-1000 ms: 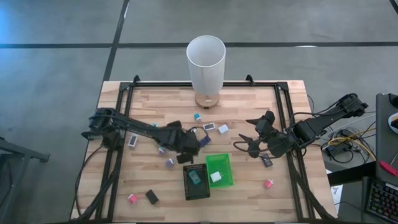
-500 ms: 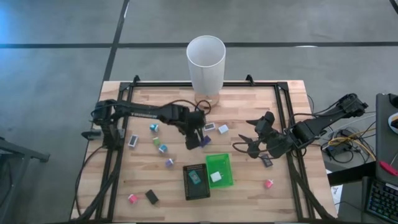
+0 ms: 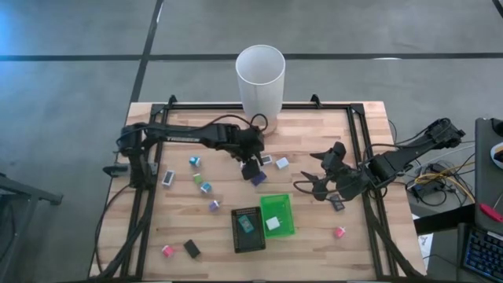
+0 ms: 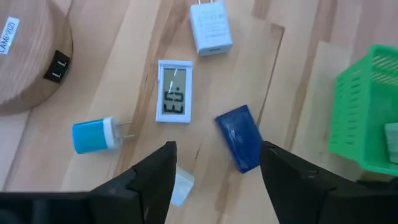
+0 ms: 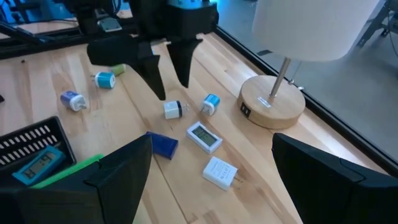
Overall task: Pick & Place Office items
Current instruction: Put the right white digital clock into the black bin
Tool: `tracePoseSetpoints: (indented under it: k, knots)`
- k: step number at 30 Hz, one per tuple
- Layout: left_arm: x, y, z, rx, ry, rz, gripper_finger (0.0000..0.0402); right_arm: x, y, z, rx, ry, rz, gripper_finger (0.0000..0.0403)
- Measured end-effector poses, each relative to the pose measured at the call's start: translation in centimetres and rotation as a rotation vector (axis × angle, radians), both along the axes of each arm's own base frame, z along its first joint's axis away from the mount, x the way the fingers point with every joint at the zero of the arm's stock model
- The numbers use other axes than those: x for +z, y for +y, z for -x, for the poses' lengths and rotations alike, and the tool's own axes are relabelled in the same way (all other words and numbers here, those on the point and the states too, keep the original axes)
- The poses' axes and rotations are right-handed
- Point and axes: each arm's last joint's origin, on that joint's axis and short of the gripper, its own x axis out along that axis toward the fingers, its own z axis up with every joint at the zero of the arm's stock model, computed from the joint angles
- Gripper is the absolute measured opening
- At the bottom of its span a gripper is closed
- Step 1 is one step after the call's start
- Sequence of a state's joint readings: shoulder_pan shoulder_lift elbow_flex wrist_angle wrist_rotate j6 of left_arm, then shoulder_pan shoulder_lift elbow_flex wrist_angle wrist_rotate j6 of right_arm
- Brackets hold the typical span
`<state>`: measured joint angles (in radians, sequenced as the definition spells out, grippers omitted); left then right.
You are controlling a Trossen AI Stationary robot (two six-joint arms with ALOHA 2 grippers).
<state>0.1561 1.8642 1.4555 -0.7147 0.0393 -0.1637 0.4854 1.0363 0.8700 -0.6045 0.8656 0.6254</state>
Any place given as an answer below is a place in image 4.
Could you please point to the dark blue battery pack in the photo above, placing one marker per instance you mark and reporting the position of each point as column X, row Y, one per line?
column 241, row 138

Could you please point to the white wall charger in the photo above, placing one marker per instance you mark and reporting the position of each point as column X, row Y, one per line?
column 211, row 29

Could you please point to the white digital thermometer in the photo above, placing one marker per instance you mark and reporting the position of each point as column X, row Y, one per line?
column 174, row 91

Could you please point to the white cylinder table lamp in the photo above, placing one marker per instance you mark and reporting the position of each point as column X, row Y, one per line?
column 31, row 62

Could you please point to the blue wall charger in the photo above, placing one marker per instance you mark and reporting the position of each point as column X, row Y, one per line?
column 90, row 135

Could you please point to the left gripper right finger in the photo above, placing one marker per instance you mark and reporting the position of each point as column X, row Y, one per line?
column 295, row 193

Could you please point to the translucent white small box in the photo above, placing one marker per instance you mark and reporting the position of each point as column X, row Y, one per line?
column 183, row 185

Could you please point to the green plastic basket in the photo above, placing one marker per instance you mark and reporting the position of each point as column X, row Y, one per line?
column 351, row 109

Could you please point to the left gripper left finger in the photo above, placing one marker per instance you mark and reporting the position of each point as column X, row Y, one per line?
column 146, row 193

